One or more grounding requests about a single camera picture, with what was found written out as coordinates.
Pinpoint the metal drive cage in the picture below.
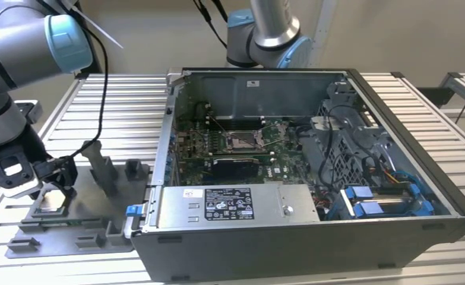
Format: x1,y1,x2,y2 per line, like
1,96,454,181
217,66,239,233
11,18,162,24
298,99,426,191

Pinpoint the black RAM slot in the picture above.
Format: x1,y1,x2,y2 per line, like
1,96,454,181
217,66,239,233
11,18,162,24
211,115,266,124

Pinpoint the silver power supply unit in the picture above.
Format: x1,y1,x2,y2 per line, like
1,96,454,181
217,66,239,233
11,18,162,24
154,183,321,230

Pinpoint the white silver wrist camera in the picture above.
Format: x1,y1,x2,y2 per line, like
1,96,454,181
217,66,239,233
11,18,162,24
1,177,43,199

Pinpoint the green motherboard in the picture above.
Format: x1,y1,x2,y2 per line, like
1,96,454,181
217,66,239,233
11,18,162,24
174,118,319,188

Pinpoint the black hanging cable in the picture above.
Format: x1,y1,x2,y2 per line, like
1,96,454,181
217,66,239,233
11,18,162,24
191,0,229,50

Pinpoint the black open PC case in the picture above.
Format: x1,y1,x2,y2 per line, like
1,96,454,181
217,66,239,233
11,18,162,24
130,67,465,282

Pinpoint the white cable tie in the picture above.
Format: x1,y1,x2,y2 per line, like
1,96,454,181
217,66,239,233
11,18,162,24
63,0,123,49

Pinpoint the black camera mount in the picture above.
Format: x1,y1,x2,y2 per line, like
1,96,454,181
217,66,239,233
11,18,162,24
0,144,37,191

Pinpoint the black wire inside case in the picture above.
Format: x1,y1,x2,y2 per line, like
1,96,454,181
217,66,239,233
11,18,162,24
318,103,379,186

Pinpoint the black graphics card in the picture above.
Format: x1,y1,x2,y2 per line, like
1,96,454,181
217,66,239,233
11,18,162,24
210,157,259,185

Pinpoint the CPU socket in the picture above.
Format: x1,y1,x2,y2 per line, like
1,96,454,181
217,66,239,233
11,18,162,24
223,130,262,154

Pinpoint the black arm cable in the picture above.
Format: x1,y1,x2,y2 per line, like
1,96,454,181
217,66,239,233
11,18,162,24
55,0,110,163

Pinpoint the silver square CPU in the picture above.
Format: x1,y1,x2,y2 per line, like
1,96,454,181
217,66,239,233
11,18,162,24
35,190,67,213

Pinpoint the hard disk in blue carrier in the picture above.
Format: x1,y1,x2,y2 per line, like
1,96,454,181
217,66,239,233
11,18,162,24
341,183,421,203
350,199,434,220

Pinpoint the thin metal locking lever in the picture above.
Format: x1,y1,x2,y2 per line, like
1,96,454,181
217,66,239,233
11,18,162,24
263,135,287,147

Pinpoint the grey plastic parts rack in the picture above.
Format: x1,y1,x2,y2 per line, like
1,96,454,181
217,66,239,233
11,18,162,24
3,141,153,258

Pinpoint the metal socket cover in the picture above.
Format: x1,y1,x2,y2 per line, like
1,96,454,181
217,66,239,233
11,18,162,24
254,128,269,149

